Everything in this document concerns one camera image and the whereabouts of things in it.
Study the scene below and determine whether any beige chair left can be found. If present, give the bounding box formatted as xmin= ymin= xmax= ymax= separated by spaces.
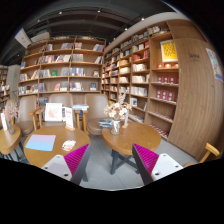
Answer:
xmin=16 ymin=95 xmax=36 ymax=136

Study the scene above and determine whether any white picture card stand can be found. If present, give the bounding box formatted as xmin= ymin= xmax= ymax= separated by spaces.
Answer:
xmin=45 ymin=103 xmax=62 ymax=121

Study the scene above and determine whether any wooden bookshelf right wall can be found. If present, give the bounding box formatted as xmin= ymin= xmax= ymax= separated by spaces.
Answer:
xmin=102 ymin=19 xmax=224 ymax=160

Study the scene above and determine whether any small wooden table far left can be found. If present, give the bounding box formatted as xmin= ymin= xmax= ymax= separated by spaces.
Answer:
xmin=0 ymin=125 xmax=22 ymax=155

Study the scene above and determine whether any round wooden table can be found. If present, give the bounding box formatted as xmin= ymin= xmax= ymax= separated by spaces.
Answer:
xmin=23 ymin=126 xmax=90 ymax=168
xmin=102 ymin=122 xmax=161 ymax=174

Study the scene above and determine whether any glass vase with dried flowers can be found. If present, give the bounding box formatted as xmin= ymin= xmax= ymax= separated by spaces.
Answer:
xmin=104 ymin=91 xmax=132 ymax=135

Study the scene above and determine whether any yellow framed poster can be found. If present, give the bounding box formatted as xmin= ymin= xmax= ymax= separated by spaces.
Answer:
xmin=160 ymin=40 xmax=178 ymax=62

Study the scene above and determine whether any round wooden table right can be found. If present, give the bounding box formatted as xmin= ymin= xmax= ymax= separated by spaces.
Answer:
xmin=102 ymin=122 xmax=161 ymax=174

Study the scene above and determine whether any wooden bookshelf back wall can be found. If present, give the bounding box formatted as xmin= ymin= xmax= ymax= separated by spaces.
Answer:
xmin=18 ymin=35 xmax=106 ymax=102

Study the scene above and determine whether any round wooden table left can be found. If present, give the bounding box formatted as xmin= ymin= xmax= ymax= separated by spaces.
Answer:
xmin=23 ymin=126 xmax=90 ymax=168

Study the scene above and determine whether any wooden bookshelf wall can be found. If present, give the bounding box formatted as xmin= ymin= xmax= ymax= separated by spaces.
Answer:
xmin=102 ymin=19 xmax=224 ymax=160
xmin=18 ymin=35 xmax=106 ymax=102

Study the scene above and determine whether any beige chair right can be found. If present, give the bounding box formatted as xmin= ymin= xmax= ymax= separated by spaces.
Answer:
xmin=85 ymin=94 xmax=108 ymax=135

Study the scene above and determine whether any stack of books on chair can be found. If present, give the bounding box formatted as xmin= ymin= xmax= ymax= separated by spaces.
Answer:
xmin=99 ymin=118 xmax=112 ymax=128

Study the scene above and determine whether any beige chair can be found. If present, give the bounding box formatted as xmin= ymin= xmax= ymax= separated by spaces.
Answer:
xmin=85 ymin=94 xmax=108 ymax=135
xmin=43 ymin=93 xmax=73 ymax=126
xmin=16 ymin=95 xmax=36 ymax=136

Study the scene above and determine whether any dried flower vase far left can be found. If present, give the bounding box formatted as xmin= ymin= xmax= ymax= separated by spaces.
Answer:
xmin=4 ymin=99 xmax=18 ymax=135

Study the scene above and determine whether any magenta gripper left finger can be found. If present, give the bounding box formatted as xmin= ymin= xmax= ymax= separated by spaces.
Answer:
xmin=42 ymin=144 xmax=90 ymax=185

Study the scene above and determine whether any wooden menu sign stand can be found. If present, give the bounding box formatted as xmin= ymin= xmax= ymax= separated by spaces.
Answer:
xmin=65 ymin=107 xmax=75 ymax=130

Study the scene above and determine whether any small colourful mouse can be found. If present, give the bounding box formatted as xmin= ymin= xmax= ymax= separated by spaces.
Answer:
xmin=62 ymin=140 xmax=76 ymax=152

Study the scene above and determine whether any light blue mouse pad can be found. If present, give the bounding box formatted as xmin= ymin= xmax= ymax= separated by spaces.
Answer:
xmin=26 ymin=134 xmax=56 ymax=151

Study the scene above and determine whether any beige chair middle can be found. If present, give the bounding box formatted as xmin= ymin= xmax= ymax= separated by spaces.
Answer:
xmin=43 ymin=93 xmax=73 ymax=126

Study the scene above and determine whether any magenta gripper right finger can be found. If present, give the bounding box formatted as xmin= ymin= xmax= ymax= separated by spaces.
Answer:
xmin=132 ymin=143 xmax=182 ymax=185

